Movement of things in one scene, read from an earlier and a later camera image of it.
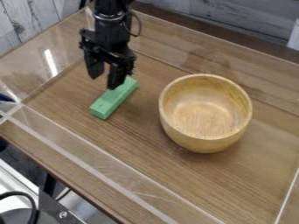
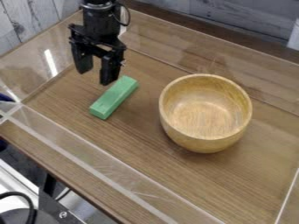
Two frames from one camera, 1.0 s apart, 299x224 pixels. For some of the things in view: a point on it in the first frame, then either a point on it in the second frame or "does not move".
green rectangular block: x=107 y=101 does not move
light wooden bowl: x=205 y=112 does not move
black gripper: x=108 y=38 to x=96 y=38
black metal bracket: x=56 y=209 does not move
